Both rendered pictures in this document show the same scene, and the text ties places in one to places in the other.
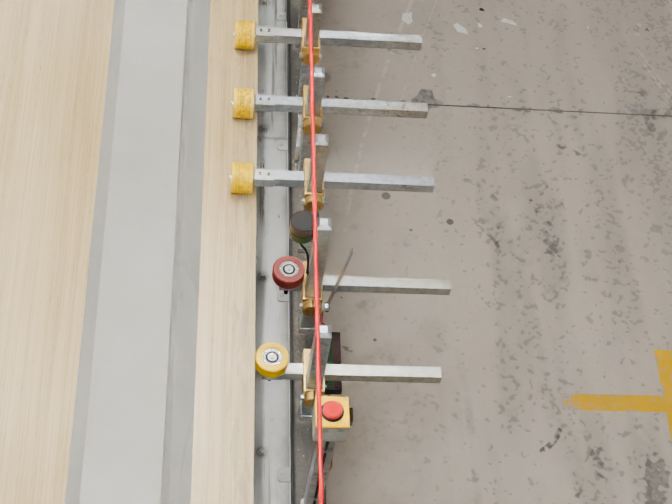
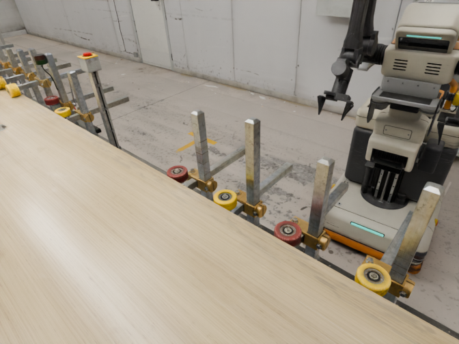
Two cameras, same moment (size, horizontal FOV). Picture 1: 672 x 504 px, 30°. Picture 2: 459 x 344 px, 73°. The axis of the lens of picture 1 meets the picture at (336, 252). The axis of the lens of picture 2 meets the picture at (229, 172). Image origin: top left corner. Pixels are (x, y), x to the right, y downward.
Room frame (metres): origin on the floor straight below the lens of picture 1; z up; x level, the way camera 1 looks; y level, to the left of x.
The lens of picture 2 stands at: (-0.43, 0.35, 1.58)
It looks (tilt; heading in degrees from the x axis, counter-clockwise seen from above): 35 degrees down; 324
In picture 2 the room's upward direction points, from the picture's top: 3 degrees counter-clockwise
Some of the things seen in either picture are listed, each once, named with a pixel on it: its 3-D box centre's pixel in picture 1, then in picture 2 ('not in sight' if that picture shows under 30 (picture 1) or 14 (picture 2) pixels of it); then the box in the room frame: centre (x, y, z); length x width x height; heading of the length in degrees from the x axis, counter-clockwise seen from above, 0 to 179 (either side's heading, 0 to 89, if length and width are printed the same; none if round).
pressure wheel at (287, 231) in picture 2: not in sight; (287, 241); (-0.01, -0.16, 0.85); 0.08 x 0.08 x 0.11
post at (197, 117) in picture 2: not in sight; (203, 166); (0.46, -0.18, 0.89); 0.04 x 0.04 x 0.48; 10
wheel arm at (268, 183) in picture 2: not in sight; (259, 190); (0.27, -0.31, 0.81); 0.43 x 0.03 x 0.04; 100
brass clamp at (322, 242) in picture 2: not in sight; (307, 233); (-0.01, -0.27, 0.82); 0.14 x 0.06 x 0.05; 10
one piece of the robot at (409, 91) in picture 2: not in sight; (404, 105); (0.12, -1.04, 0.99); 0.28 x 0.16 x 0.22; 15
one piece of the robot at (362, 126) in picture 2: not in sight; (400, 147); (0.21, -1.41, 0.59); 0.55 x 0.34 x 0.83; 15
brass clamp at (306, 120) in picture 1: (311, 110); (29, 75); (2.20, 0.13, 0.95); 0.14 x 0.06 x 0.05; 10
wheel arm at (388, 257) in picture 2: not in sight; (391, 254); (-0.23, -0.40, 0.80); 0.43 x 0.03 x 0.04; 100
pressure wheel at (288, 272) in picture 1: (287, 280); (54, 106); (1.71, 0.11, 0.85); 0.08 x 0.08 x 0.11
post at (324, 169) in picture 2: not in sight; (316, 223); (-0.04, -0.27, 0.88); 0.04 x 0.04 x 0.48; 10
